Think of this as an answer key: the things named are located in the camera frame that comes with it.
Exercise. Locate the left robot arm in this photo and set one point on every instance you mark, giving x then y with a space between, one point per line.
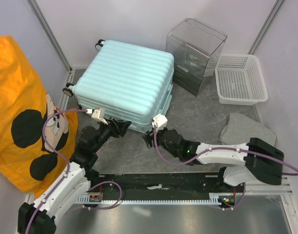
43 215

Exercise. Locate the aluminium frame post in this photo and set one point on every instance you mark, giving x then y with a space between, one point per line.
266 25
49 33

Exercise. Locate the white perforated plastic basket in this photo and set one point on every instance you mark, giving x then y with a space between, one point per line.
240 80

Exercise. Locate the aluminium frame post left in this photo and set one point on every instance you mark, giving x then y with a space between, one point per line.
49 33

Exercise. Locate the aluminium frame post right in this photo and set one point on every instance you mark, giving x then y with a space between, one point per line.
266 25

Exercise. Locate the light blue hard suitcase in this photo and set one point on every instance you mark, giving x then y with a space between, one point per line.
131 82

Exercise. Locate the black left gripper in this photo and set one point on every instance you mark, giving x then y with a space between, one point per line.
118 127

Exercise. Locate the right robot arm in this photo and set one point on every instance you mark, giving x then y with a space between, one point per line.
246 162

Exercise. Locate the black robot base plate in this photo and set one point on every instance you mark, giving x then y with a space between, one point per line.
164 185

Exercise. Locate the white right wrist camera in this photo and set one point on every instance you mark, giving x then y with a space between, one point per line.
159 122

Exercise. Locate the white slotted cable duct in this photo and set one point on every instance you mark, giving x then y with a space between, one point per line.
213 199

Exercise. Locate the clear smoky plastic container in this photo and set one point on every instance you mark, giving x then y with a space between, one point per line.
196 47

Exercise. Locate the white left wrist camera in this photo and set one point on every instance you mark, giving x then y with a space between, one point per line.
98 115

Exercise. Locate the grey folded cloth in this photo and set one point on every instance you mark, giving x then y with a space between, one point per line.
241 128

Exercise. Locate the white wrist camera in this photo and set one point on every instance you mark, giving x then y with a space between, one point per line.
159 122
98 115

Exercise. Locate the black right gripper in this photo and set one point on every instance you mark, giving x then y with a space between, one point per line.
148 136

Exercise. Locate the orange cartoon mouse bag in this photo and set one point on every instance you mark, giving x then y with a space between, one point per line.
35 137

